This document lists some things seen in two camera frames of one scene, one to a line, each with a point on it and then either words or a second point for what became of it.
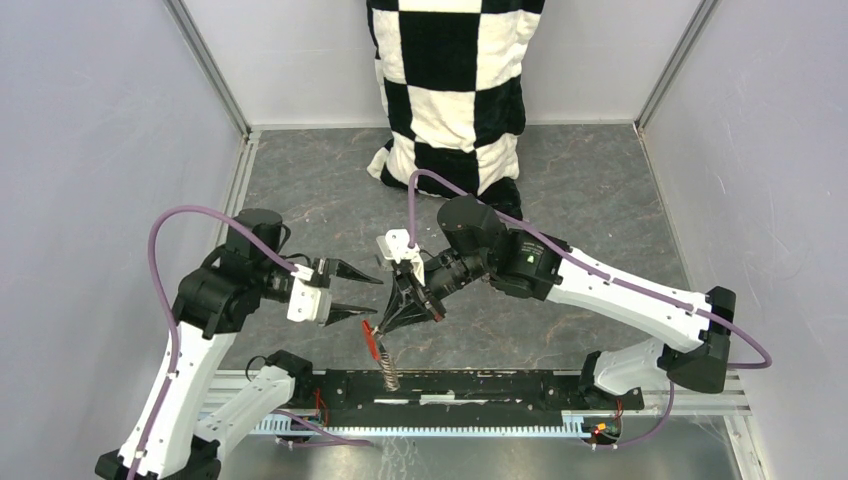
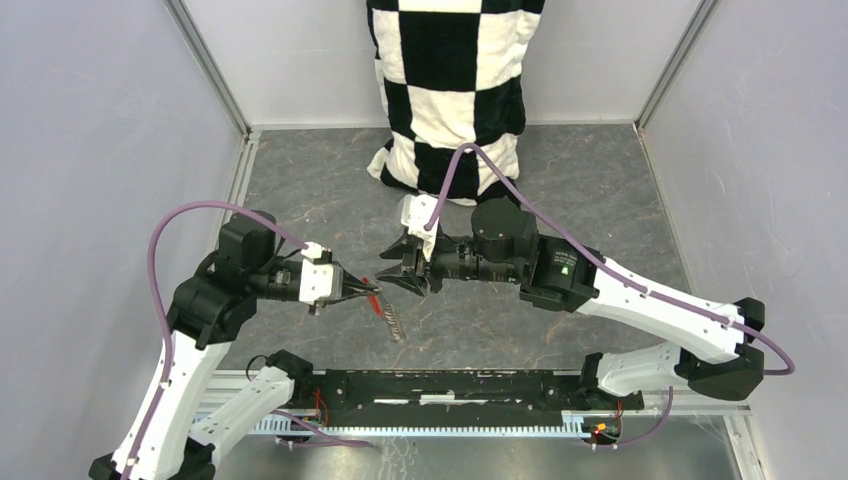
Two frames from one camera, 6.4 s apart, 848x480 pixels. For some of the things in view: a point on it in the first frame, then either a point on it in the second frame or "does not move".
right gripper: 407,288 to 412,257
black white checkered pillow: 451,83 does not move
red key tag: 371,340 to 376,305
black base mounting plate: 456,396 does not move
